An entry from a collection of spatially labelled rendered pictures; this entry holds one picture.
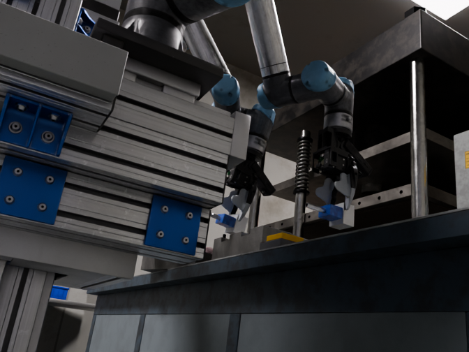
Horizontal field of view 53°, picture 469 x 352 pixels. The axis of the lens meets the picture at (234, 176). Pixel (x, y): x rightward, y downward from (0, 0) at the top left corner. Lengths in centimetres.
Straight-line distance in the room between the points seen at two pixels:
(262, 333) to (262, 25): 75
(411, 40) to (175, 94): 147
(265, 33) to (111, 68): 67
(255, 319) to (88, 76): 69
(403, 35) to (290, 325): 150
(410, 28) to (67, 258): 173
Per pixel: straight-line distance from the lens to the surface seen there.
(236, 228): 133
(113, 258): 85
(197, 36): 143
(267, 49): 126
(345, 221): 118
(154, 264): 155
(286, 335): 102
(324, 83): 119
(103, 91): 65
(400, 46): 218
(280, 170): 519
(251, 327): 113
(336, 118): 125
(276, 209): 504
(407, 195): 198
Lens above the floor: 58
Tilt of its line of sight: 21 degrees up
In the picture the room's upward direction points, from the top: 7 degrees clockwise
